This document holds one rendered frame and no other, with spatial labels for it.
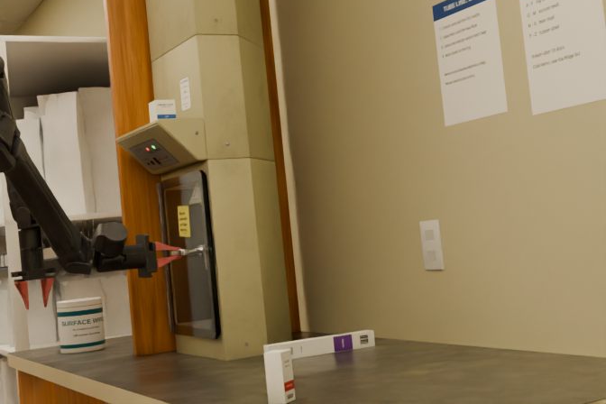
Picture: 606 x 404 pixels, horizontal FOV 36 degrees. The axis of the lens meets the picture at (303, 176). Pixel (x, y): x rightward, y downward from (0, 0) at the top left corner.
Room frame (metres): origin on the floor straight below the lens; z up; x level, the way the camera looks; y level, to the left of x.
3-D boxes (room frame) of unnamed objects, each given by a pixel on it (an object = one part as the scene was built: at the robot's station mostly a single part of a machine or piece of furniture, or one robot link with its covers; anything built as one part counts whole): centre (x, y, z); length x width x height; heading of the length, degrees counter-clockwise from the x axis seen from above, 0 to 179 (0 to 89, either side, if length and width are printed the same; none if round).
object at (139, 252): (2.21, 0.42, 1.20); 0.07 x 0.07 x 0.10; 29
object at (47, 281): (2.44, 0.71, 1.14); 0.07 x 0.07 x 0.09; 29
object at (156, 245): (2.24, 0.35, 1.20); 0.09 x 0.07 x 0.07; 119
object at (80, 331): (2.77, 0.69, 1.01); 0.13 x 0.13 x 0.15
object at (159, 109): (2.27, 0.33, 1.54); 0.05 x 0.05 x 0.06; 29
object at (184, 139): (2.31, 0.35, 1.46); 0.32 x 0.12 x 0.10; 29
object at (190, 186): (2.33, 0.30, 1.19); 0.30 x 0.01 x 0.40; 28
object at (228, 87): (2.39, 0.19, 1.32); 0.32 x 0.25 x 0.77; 29
